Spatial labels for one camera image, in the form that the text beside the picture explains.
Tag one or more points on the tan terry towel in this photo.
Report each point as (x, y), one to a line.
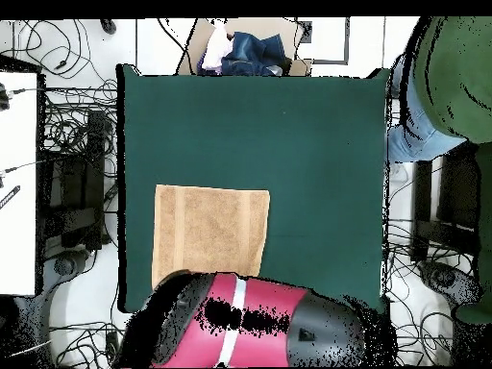
(207, 230)

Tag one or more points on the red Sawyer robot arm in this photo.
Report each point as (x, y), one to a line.
(265, 346)

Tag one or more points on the black flat case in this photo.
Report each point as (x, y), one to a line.
(457, 192)

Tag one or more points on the black flat strip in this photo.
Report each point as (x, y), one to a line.
(9, 196)

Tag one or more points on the dark green table cloth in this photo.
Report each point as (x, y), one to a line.
(307, 153)

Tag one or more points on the blue denim jeans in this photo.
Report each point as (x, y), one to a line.
(253, 54)

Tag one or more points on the pale pink garment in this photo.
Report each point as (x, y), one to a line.
(215, 50)

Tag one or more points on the brown cardboard box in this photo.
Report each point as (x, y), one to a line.
(196, 46)

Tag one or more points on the black equipment stand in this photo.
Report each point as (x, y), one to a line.
(77, 192)

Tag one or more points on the black upright bar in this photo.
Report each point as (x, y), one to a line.
(423, 200)

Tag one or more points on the dark round floor stand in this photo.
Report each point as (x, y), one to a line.
(65, 265)
(446, 278)

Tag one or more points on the black power strip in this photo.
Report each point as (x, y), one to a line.
(112, 346)

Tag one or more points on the black oval device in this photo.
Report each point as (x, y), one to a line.
(108, 26)

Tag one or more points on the white desk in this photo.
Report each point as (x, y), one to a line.
(17, 184)

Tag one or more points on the green hanging cloth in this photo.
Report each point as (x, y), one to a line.
(485, 230)

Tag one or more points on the person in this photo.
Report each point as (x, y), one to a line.
(461, 77)

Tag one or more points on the small black desk device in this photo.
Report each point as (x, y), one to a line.
(4, 100)

